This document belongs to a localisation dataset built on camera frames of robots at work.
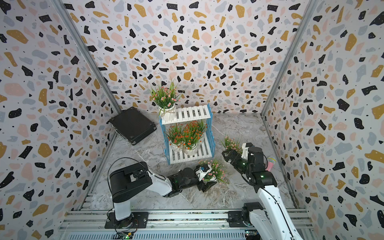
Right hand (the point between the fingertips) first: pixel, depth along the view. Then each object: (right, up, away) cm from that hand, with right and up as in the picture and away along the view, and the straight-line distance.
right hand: (227, 157), depth 77 cm
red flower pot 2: (-20, +8, +10) cm, 23 cm away
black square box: (-63, +17, +29) cm, 71 cm away
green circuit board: (-49, -36, -7) cm, 61 cm away
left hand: (-6, -11, +5) cm, 14 cm away
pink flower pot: (-5, -8, -2) cm, 9 cm away
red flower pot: (-28, +11, +10) cm, 32 cm away
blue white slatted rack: (-23, +21, +6) cm, 32 cm away
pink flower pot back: (+2, +6, +4) cm, 8 cm away
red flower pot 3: (-16, +15, +14) cm, 26 cm away
